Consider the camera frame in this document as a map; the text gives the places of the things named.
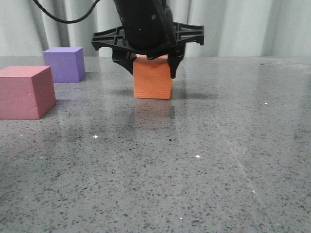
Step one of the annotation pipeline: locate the pale green curtain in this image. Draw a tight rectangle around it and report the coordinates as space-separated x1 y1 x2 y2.
0 0 311 56

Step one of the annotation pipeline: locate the black cable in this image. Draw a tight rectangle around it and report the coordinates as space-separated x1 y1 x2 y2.
33 0 100 24

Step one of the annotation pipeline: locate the purple foam cube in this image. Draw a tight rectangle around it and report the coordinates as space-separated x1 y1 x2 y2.
43 47 86 83

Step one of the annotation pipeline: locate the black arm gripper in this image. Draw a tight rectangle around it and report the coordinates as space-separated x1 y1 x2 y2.
91 0 204 79

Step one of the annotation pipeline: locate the red foam cube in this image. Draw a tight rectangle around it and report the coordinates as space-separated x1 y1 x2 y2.
0 66 56 119

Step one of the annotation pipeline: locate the orange foam cube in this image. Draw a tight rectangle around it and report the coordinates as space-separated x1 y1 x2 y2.
133 55 173 100

